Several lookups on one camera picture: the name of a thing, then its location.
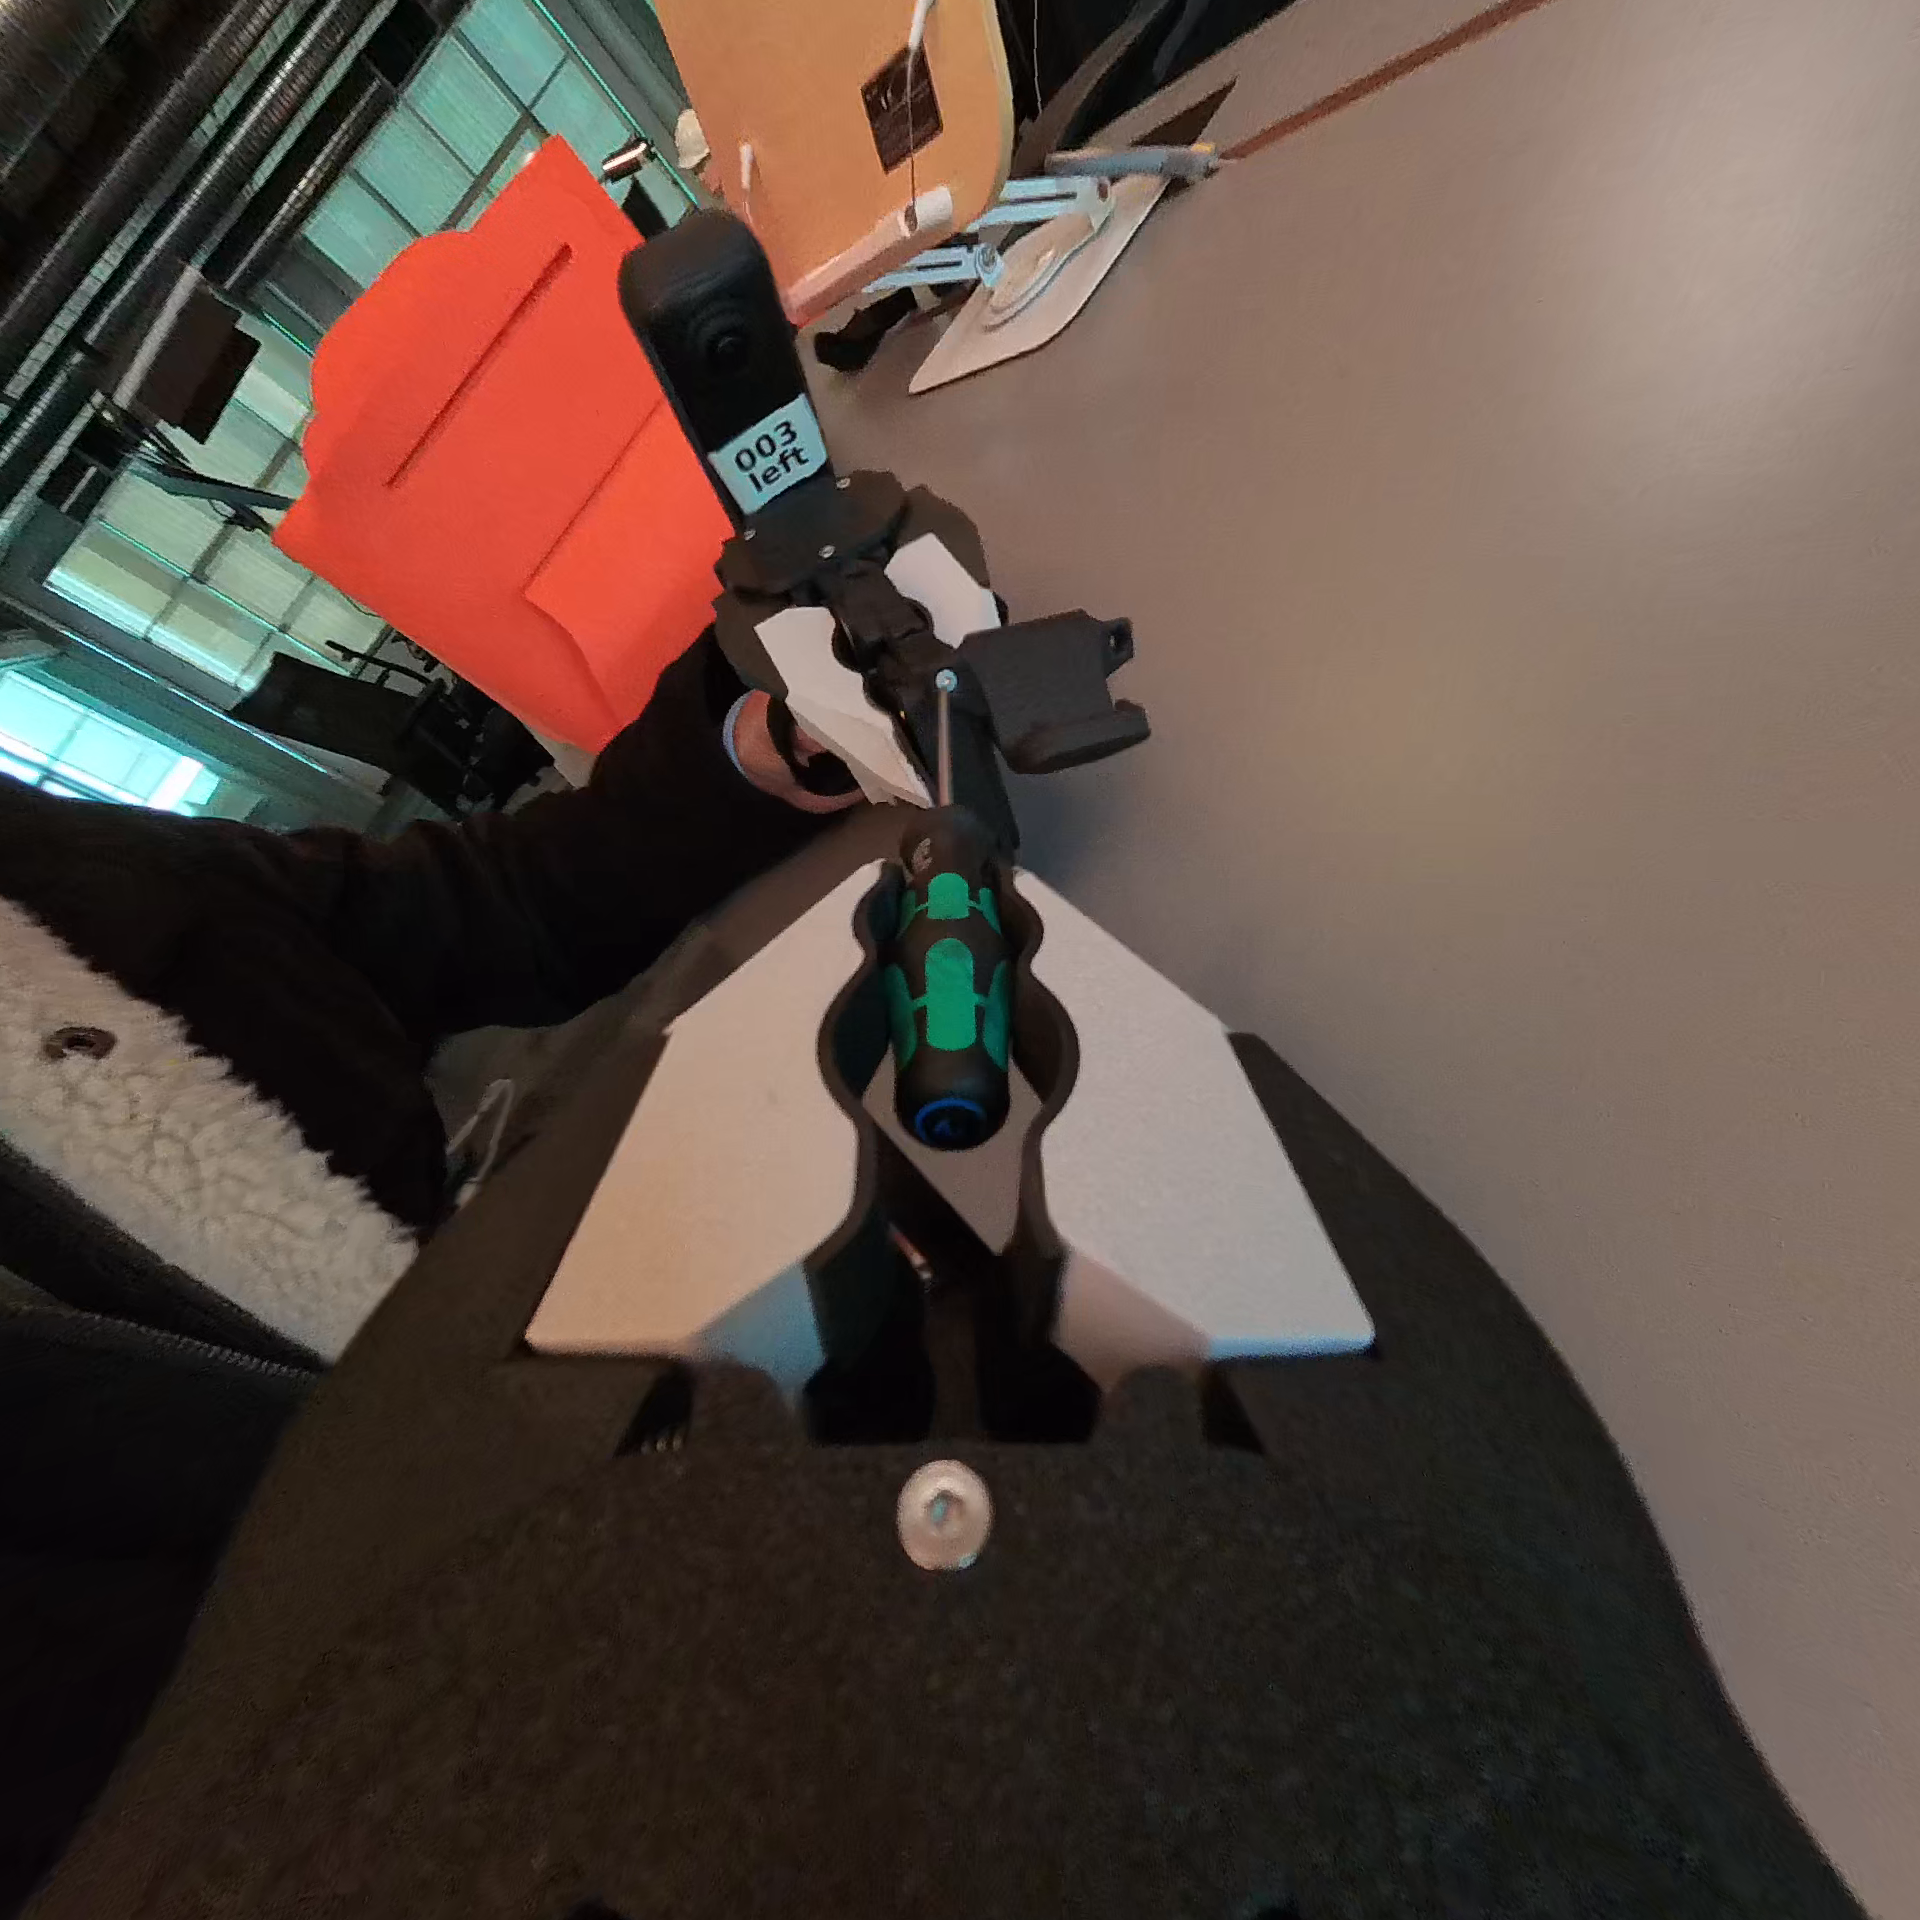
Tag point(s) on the black plastic bracket part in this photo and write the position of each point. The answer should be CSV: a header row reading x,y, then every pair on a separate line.
x,y
1050,675

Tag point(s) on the grey pen with yellow tip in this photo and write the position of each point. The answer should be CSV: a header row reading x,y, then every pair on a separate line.
x,y
1132,161

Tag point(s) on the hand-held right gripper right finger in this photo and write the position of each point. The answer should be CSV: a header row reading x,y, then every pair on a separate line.
x,y
1200,1185

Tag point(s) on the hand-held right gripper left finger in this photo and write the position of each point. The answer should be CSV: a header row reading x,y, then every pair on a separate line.
x,y
707,1185

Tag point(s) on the person's left forearm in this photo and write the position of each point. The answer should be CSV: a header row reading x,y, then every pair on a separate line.
x,y
569,859

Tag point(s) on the white desk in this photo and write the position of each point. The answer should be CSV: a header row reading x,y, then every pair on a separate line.
x,y
1499,675

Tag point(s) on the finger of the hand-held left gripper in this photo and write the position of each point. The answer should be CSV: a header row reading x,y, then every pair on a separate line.
x,y
837,697
945,584

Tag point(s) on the person's left hand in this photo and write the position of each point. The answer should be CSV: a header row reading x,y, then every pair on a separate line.
x,y
753,754

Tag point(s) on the white jointed lamp arm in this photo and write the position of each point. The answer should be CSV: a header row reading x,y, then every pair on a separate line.
x,y
988,224

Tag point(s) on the tan panel with black label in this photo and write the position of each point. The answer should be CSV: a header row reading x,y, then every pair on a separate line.
x,y
810,117

